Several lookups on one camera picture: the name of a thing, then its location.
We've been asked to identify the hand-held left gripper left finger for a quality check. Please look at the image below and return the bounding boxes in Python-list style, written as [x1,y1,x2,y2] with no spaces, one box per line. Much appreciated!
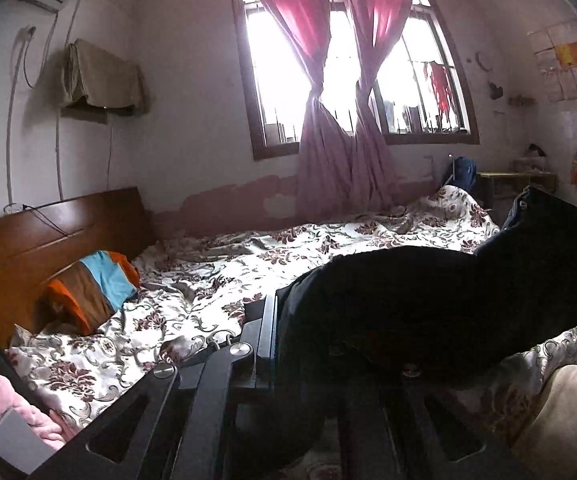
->
[26,294,280,480]

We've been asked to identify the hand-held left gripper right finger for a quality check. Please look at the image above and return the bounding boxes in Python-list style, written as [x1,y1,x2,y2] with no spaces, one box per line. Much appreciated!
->
[339,366,535,480]

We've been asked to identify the black padded jacket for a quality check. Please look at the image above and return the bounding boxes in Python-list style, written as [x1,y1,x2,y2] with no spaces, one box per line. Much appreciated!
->
[274,185,577,397]

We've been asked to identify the red hanging clothes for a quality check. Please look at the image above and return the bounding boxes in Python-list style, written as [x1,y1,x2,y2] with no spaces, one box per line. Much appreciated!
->
[427,62,457,116]

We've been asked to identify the floral bedspread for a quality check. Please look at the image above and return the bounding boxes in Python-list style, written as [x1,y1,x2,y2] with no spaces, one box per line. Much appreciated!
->
[7,185,577,443]

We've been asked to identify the orange brown blue striped pillow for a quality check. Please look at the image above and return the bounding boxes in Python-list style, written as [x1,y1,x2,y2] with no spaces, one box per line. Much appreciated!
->
[43,250,142,337]

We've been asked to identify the pink tied curtain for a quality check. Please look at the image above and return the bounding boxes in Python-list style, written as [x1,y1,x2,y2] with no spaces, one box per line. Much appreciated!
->
[235,0,365,222]
[337,0,419,214]

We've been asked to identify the wooden headboard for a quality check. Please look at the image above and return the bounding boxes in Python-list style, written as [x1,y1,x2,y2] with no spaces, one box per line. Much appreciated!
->
[0,187,155,350]

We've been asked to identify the grey box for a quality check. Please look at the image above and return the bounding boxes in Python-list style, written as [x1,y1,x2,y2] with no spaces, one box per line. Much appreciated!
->
[0,406,58,476]

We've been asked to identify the blue backpack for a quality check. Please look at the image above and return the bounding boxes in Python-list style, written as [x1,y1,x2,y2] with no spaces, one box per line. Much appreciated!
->
[451,155,477,192]

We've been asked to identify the pink fluffy garment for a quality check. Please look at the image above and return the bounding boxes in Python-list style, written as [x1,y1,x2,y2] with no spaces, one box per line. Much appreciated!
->
[0,374,77,452]

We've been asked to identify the wooden desk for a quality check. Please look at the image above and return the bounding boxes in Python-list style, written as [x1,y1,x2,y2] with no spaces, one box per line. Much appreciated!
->
[475,170,560,212]

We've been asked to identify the black cable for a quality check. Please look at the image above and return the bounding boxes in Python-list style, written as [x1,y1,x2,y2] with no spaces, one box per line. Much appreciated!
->
[22,204,85,237]

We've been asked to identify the white wall pipe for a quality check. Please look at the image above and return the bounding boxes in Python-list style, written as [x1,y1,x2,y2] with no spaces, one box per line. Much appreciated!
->
[54,0,88,202]
[5,26,38,207]

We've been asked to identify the cloth-covered wall box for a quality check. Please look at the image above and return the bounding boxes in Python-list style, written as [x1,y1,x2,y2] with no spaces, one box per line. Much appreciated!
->
[60,37,147,117]

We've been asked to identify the wall calendar sheets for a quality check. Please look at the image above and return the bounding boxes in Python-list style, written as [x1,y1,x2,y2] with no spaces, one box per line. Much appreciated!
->
[527,19,577,104]

